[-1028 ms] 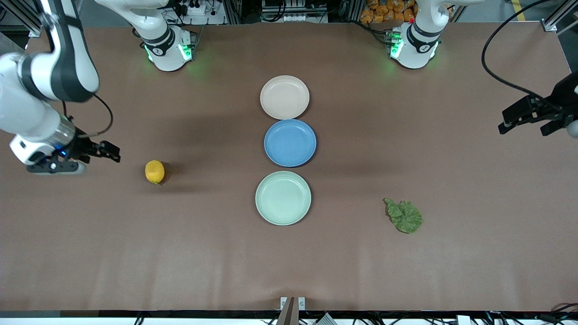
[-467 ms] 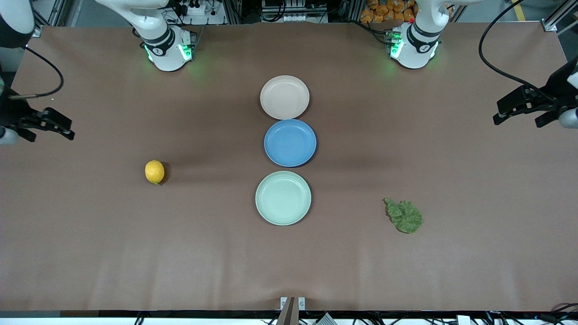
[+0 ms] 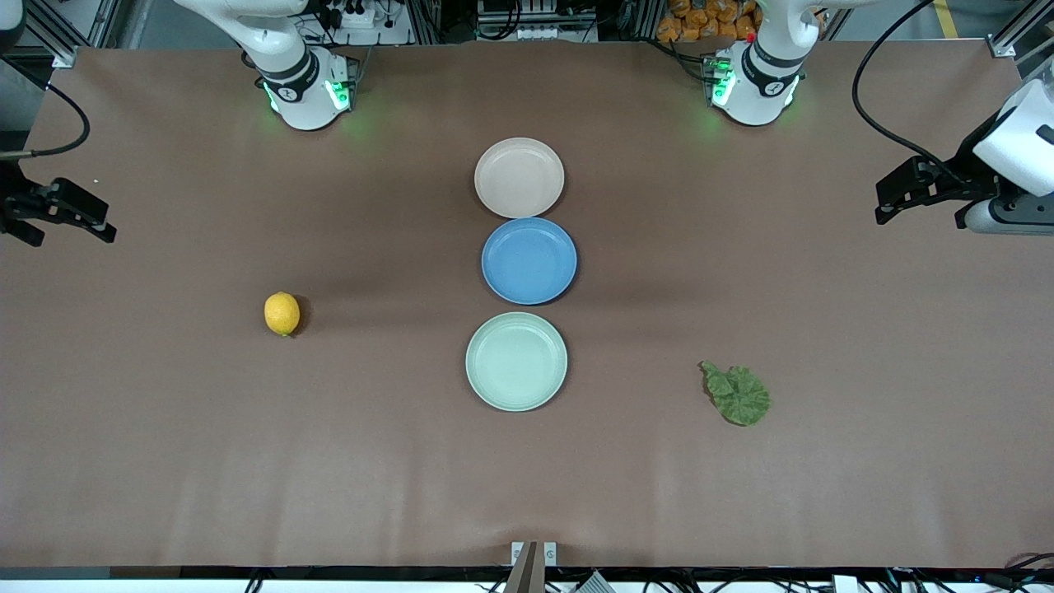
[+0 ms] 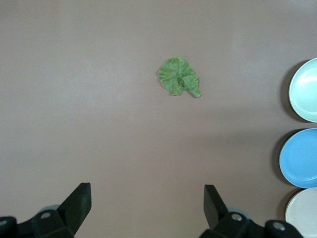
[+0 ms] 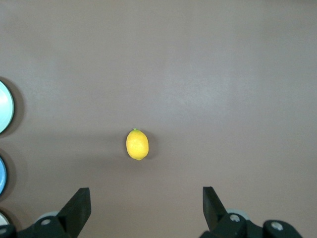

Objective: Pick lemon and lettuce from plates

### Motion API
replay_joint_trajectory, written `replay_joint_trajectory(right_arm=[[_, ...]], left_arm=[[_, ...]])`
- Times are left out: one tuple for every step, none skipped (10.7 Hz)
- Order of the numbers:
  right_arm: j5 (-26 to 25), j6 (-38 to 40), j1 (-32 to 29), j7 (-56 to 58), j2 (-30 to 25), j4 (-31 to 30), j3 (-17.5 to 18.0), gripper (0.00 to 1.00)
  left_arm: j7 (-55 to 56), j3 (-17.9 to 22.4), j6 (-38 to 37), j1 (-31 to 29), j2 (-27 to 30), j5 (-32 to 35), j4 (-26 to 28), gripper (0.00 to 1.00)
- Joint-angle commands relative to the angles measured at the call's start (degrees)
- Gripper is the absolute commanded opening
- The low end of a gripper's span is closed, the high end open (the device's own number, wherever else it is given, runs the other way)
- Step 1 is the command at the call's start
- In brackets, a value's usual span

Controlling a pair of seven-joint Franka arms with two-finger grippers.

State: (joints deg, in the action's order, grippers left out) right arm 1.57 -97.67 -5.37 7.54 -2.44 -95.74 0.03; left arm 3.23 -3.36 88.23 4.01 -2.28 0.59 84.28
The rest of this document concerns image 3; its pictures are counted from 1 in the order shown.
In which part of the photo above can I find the green lettuce leaf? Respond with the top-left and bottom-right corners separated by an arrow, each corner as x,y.
700,360 -> 772,427

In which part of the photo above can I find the white power strip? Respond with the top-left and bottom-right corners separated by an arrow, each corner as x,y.
328,0 -> 389,30

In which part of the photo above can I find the blue round plate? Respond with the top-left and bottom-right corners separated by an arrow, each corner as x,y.
481,217 -> 579,306

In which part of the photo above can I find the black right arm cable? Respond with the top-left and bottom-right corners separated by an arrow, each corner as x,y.
0,81 -> 91,158

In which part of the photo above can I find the brown table cover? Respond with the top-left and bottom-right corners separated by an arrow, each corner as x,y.
0,40 -> 1054,571

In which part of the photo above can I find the black electronics rack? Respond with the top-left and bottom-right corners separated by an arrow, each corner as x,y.
476,0 -> 599,44

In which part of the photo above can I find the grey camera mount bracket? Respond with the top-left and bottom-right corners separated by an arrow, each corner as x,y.
504,540 -> 558,593

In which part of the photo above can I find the yellow lemon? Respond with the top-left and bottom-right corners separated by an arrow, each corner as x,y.
263,292 -> 301,337

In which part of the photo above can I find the beige round plate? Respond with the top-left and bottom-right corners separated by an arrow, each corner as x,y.
473,137 -> 566,219

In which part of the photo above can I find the pale green round plate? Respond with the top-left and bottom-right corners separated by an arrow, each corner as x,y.
465,311 -> 569,413

